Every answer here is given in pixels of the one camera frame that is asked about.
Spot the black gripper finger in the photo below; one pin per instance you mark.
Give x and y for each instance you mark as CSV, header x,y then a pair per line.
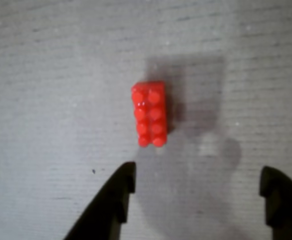
x,y
285,207
103,207

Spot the red lego block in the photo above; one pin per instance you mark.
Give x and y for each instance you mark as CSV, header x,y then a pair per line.
x,y
149,112

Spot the brown cardboard sheet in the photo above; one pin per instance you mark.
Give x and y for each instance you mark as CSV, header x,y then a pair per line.
x,y
48,87

